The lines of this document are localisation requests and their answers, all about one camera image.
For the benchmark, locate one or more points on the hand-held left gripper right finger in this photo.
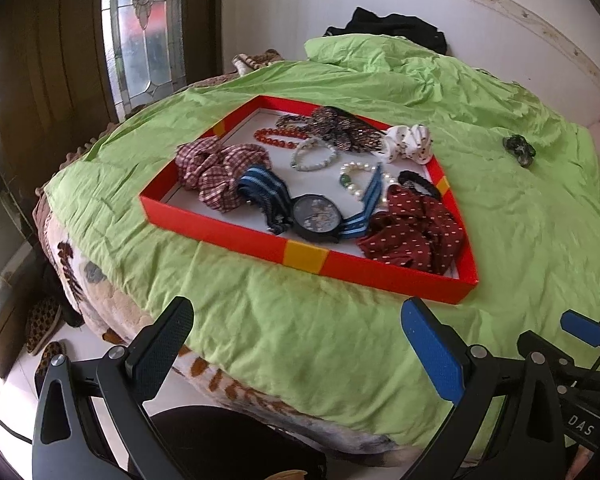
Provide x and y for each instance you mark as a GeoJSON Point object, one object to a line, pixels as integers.
{"type": "Point", "coordinates": [435, 360]}

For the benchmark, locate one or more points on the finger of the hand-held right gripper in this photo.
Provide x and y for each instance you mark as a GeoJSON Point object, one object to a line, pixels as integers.
{"type": "Point", "coordinates": [582, 327]}
{"type": "Point", "coordinates": [542, 342]}

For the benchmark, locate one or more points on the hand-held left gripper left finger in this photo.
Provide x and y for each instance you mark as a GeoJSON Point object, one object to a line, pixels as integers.
{"type": "Point", "coordinates": [162, 350]}

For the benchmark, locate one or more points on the red cardboard box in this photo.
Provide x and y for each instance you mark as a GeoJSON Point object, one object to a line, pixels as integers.
{"type": "Point", "coordinates": [300, 255]}

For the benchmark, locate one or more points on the dark patterned scrunchie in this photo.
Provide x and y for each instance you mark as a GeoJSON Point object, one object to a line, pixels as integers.
{"type": "Point", "coordinates": [340, 125]}

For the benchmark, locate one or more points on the green bed sheet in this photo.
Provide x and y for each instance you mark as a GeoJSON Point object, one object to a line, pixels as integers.
{"type": "Point", "coordinates": [505, 240]}

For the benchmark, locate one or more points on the brown spotted slipper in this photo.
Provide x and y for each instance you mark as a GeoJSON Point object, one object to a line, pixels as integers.
{"type": "Point", "coordinates": [42, 325]}
{"type": "Point", "coordinates": [50, 357]}

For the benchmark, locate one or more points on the dark red dotted scrunchie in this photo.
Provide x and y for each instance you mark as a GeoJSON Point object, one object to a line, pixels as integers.
{"type": "Point", "coordinates": [415, 235]}

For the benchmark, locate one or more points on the red checked scrunchie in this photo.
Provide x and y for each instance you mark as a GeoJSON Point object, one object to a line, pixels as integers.
{"type": "Point", "coordinates": [210, 175]}

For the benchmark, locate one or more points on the dark green scrunchie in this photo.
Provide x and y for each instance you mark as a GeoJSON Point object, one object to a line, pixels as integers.
{"type": "Point", "coordinates": [520, 150]}

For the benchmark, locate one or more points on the dark red chair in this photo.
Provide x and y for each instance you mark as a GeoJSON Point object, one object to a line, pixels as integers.
{"type": "Point", "coordinates": [0, 452]}

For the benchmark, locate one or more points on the white dotted scrunchie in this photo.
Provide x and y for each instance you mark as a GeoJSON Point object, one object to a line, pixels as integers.
{"type": "Point", "coordinates": [410, 142]}

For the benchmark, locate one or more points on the wooden door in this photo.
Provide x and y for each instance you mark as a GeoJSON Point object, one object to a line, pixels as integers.
{"type": "Point", "coordinates": [55, 60]}

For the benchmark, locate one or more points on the patterned glass door panel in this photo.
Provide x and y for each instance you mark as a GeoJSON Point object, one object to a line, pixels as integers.
{"type": "Point", "coordinates": [140, 35]}

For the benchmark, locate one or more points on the black garment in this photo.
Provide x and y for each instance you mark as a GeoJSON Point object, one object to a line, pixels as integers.
{"type": "Point", "coordinates": [395, 25]}

